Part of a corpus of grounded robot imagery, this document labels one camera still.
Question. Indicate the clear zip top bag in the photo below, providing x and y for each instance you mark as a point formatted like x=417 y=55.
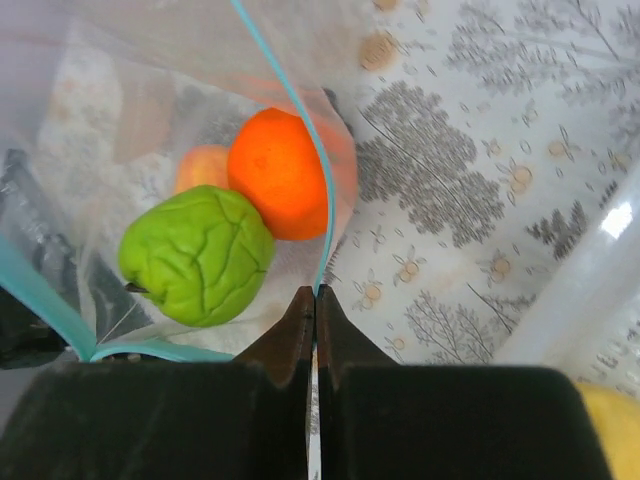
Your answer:
x=106 y=98

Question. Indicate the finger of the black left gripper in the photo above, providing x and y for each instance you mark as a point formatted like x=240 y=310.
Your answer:
x=31 y=230

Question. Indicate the white plastic perforated basket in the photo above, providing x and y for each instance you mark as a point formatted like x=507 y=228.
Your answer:
x=586 y=321

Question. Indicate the yellow toy lemon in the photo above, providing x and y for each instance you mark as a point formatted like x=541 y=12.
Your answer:
x=615 y=417

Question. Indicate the peach toy fruit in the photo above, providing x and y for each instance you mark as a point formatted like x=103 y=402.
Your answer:
x=202 y=165

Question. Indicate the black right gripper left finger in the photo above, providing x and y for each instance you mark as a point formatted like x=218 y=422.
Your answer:
x=242 y=419

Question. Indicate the orange toy fruit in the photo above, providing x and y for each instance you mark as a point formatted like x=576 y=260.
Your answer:
x=274 y=162

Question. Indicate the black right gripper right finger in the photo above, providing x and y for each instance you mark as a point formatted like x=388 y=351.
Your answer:
x=383 y=420

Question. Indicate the wrinkled green fruit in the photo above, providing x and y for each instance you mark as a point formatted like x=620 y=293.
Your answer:
x=200 y=256

